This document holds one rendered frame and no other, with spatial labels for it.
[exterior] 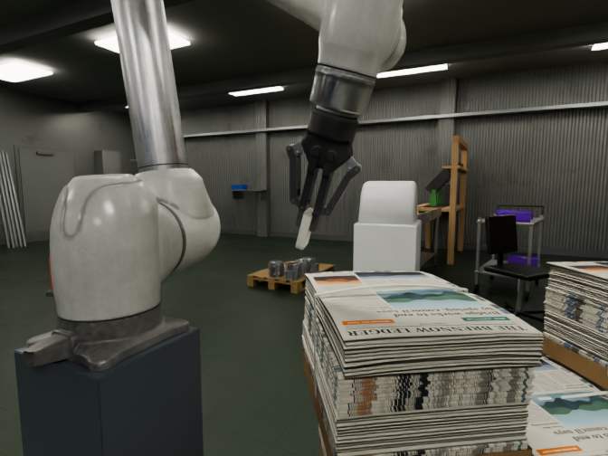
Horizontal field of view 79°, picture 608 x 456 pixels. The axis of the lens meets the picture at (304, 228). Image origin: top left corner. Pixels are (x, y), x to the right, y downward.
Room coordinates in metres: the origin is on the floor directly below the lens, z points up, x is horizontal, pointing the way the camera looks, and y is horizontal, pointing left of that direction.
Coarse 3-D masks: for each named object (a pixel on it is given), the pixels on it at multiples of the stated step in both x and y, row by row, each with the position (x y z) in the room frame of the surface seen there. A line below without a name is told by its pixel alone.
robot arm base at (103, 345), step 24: (144, 312) 0.57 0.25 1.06; (48, 336) 0.56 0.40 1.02; (72, 336) 0.52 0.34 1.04; (96, 336) 0.53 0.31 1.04; (120, 336) 0.54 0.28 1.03; (144, 336) 0.56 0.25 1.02; (168, 336) 0.60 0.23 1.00; (24, 360) 0.49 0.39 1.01; (48, 360) 0.50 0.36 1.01; (72, 360) 0.52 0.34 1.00; (96, 360) 0.49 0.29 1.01; (120, 360) 0.52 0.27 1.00
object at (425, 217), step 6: (432, 210) 5.08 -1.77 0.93; (438, 210) 5.52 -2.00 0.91; (420, 216) 4.29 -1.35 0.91; (426, 216) 4.66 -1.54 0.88; (432, 216) 5.10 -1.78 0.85; (438, 216) 5.54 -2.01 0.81; (426, 222) 4.67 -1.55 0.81; (438, 222) 5.75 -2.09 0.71; (438, 228) 5.78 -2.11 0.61; (426, 252) 5.77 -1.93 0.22; (432, 252) 5.77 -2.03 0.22; (420, 258) 5.33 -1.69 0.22; (426, 258) 5.33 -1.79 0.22; (420, 264) 4.88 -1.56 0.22
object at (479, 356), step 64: (384, 320) 0.51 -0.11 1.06; (448, 320) 0.52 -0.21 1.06; (512, 320) 0.53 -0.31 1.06; (320, 384) 0.59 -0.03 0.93; (384, 384) 0.47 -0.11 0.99; (448, 384) 0.48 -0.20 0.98; (512, 384) 0.50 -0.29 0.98; (384, 448) 0.48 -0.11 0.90; (448, 448) 0.48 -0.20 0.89; (512, 448) 0.50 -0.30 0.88
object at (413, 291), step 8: (392, 288) 0.69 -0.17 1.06; (400, 288) 0.69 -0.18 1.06; (408, 288) 0.69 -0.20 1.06; (416, 288) 0.69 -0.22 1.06; (424, 288) 0.69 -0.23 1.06; (432, 288) 0.69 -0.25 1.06; (320, 296) 0.65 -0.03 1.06; (328, 296) 0.65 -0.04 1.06; (336, 296) 0.65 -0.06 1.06; (344, 296) 0.65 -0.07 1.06; (352, 296) 0.64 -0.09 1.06; (360, 296) 0.64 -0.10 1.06; (368, 296) 0.64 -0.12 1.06; (376, 296) 0.64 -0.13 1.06; (384, 296) 0.64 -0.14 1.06; (392, 296) 0.64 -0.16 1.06; (400, 296) 0.64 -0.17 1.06; (408, 296) 0.64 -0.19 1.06; (416, 296) 0.64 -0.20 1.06; (424, 296) 0.64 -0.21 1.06; (320, 304) 0.64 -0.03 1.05; (320, 312) 0.65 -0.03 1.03; (320, 320) 0.64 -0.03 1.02; (320, 328) 0.63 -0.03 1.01; (320, 336) 0.62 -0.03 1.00; (320, 344) 0.62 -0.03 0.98; (320, 352) 0.61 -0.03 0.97; (312, 368) 0.67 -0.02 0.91
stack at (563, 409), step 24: (552, 360) 0.89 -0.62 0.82; (552, 384) 0.76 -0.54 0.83; (576, 384) 0.76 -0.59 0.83; (528, 408) 0.67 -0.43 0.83; (552, 408) 0.67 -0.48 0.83; (576, 408) 0.67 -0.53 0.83; (600, 408) 0.67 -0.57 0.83; (528, 432) 0.60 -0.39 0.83; (552, 432) 0.60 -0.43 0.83; (576, 432) 0.60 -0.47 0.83; (600, 432) 0.60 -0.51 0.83
